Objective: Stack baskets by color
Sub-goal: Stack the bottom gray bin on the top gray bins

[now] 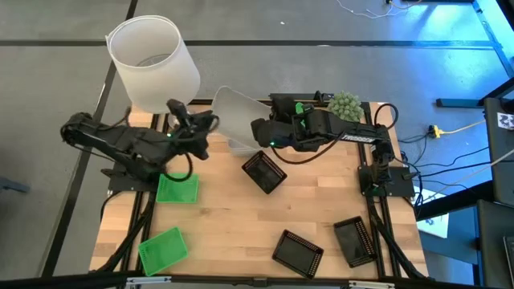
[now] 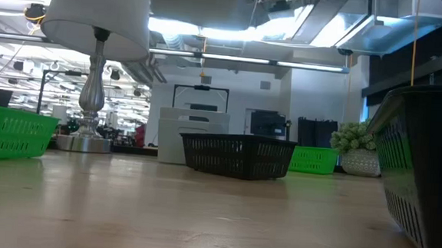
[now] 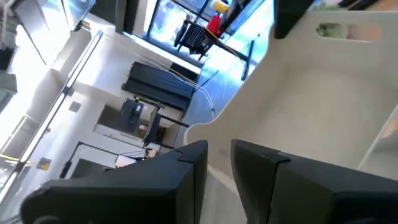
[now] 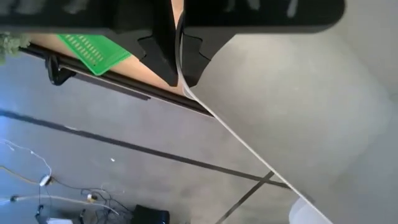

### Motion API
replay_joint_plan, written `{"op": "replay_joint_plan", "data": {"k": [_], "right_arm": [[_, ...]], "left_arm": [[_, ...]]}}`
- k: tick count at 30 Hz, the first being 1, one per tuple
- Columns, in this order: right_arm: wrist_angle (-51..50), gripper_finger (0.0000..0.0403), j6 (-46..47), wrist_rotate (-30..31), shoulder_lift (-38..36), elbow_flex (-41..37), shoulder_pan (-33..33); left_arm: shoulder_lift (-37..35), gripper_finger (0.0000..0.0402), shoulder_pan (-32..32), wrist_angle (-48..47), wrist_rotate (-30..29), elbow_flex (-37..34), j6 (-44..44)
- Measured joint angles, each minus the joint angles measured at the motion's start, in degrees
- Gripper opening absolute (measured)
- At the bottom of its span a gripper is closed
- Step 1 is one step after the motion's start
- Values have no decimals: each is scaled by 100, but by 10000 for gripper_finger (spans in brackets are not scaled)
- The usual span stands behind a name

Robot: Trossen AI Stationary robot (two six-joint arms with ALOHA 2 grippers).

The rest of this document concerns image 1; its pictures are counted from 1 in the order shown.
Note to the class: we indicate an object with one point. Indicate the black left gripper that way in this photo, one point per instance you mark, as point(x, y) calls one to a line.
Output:
point(188, 140)

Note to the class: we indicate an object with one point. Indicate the black metal beam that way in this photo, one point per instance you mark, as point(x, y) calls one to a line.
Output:
point(454, 200)

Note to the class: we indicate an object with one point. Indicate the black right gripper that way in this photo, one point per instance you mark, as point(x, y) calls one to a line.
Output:
point(289, 128)

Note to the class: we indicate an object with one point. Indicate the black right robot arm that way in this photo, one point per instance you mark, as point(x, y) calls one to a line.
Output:
point(361, 135)

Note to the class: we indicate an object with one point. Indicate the white paper sheet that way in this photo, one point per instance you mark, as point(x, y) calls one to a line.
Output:
point(437, 226)

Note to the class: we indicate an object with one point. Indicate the green artificial succulent plant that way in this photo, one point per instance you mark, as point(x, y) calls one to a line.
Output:
point(345, 106)

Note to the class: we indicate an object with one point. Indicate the black plastic basket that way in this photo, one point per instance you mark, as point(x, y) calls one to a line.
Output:
point(353, 243)
point(264, 172)
point(297, 253)

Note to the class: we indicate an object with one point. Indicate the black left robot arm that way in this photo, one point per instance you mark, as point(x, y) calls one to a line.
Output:
point(120, 140)

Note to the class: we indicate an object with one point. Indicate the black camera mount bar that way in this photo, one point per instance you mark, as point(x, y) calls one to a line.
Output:
point(311, 96)

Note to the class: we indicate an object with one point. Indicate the black cabinet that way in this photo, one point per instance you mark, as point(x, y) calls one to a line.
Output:
point(502, 160)

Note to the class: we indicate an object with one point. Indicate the black furniture panel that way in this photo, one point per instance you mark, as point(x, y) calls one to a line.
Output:
point(494, 249)

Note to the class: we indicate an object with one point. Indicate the green plastic basket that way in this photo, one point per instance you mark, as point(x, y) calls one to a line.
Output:
point(162, 252)
point(299, 107)
point(176, 193)

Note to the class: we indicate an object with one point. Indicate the black aluminium table frame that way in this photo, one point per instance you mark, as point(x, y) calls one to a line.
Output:
point(281, 282)

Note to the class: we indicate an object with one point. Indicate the white marker tag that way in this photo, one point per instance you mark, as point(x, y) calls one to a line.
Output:
point(507, 120)

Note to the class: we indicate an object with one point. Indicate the white shade table lamp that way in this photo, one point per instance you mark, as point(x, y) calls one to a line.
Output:
point(156, 76)

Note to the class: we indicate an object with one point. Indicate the yellow power plug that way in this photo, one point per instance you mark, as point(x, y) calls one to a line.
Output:
point(435, 131)

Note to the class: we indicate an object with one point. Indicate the black floor stand bar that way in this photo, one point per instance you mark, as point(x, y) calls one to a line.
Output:
point(458, 102)

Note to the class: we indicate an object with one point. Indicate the silver metal bracket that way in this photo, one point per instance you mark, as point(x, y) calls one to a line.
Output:
point(148, 280)
point(371, 285)

